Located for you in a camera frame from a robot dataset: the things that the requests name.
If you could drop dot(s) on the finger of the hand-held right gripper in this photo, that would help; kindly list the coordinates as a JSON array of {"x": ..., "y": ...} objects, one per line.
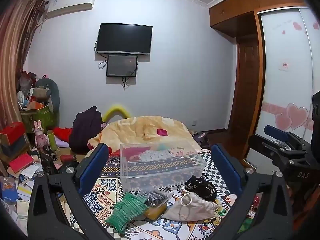
[
  {"x": 276, "y": 132},
  {"x": 262, "y": 147}
]

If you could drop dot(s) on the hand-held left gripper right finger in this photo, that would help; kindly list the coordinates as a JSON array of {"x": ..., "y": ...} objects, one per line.
[{"x": 227, "y": 167}]

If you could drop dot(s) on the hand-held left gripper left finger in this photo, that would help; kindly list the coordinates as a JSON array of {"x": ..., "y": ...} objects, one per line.
[{"x": 93, "y": 163}]

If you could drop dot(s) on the green knitted gloves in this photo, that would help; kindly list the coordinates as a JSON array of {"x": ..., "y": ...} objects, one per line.
[{"x": 127, "y": 210}]

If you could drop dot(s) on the clear plastic storage box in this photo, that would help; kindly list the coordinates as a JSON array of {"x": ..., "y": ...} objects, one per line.
[{"x": 160, "y": 165}]

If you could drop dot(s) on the red cylinder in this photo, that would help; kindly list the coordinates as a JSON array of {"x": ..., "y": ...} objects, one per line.
[{"x": 67, "y": 158}]

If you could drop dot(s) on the dark purple backpack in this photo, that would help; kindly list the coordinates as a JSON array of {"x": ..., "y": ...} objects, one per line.
[{"x": 83, "y": 132}]

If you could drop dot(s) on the patterned bed sheet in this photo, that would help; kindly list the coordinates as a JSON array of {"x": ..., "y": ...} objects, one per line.
[{"x": 110, "y": 192}]

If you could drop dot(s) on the dark bag on floor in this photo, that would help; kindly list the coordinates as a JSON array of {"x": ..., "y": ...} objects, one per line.
[{"x": 201, "y": 140}]

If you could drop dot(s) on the red cloth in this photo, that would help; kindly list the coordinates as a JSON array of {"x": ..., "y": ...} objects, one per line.
[{"x": 63, "y": 133}]

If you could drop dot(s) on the green bottle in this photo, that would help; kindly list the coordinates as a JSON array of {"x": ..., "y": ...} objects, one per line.
[{"x": 53, "y": 141}]

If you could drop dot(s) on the black telescope tube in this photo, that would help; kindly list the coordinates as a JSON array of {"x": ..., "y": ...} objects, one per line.
[{"x": 48, "y": 152}]

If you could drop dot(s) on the yellow fleece blanket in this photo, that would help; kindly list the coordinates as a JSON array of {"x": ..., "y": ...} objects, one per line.
[{"x": 135, "y": 130}]

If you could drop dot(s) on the brown wooden door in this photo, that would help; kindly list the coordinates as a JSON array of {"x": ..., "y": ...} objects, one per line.
[{"x": 246, "y": 85}]

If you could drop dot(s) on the yellow foam tube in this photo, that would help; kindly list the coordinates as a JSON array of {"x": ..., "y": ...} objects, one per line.
[{"x": 113, "y": 110}]

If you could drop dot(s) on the pink rabbit toy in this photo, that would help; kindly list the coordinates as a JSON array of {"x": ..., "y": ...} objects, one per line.
[{"x": 40, "y": 136}]

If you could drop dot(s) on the green paper bag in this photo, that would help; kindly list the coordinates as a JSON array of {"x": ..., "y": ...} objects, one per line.
[{"x": 42, "y": 117}]

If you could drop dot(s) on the red notebook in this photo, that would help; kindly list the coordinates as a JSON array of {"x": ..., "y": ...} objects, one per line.
[{"x": 21, "y": 162}]

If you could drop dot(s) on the pile of loose papers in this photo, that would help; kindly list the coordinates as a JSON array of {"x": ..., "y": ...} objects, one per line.
[{"x": 25, "y": 187}]

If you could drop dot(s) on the wooden wardrobe with sliding doors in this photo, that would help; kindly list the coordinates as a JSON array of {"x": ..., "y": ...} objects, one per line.
[{"x": 282, "y": 55}]

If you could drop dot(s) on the dark grey box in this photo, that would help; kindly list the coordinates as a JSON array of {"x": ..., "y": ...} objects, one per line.
[{"x": 15, "y": 147}]

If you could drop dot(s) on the grey plush shark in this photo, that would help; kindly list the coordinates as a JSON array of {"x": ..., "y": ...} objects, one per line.
[{"x": 51, "y": 92}]

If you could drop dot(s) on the red box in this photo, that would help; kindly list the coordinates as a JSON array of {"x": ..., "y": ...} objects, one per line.
[{"x": 12, "y": 131}]

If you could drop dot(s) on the blue book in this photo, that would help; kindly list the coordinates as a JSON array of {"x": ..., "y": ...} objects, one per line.
[{"x": 8, "y": 188}]

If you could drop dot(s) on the pile of toys and clutter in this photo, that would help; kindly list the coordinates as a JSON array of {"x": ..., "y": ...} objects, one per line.
[{"x": 26, "y": 90}]

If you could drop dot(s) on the brown striped curtain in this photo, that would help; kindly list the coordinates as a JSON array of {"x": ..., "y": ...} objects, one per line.
[{"x": 15, "y": 50}]

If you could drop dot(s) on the white air conditioner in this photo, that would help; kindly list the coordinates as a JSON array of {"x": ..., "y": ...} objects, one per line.
[{"x": 70, "y": 3}]

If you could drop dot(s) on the white wall socket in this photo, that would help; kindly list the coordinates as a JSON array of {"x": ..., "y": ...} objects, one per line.
[{"x": 194, "y": 123}]

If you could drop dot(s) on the small wall-mounted monitor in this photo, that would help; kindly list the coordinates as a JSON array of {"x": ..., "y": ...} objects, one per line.
[{"x": 122, "y": 65}]

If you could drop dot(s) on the wall-mounted black television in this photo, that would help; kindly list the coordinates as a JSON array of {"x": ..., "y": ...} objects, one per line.
[{"x": 123, "y": 38}]

